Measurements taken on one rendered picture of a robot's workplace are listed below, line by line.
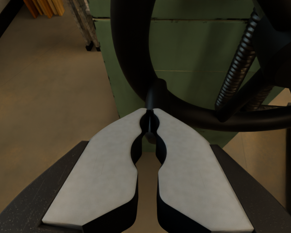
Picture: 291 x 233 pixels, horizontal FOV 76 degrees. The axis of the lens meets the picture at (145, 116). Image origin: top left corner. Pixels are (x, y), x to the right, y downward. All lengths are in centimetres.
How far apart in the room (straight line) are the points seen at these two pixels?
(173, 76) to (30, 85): 106
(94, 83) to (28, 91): 40
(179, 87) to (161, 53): 12
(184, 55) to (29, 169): 91
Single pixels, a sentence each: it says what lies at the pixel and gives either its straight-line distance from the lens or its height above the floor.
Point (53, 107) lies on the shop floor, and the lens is 120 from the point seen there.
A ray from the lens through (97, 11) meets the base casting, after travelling 36.
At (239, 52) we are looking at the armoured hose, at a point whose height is 75.
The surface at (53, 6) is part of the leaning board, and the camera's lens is 182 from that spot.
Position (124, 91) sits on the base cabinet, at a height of 51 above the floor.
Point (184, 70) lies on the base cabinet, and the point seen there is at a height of 59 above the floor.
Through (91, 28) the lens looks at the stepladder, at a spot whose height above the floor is 17.
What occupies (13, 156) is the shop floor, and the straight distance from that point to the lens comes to 116.
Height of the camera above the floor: 91
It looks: 61 degrees down
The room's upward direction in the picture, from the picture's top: 1 degrees counter-clockwise
